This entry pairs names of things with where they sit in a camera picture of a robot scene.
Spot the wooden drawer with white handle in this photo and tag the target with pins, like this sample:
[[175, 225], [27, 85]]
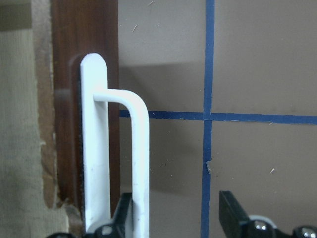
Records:
[[42, 43]]

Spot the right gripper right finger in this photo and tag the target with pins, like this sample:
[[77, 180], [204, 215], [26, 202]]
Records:
[[233, 218]]

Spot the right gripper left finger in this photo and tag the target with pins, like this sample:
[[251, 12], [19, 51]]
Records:
[[121, 225]]

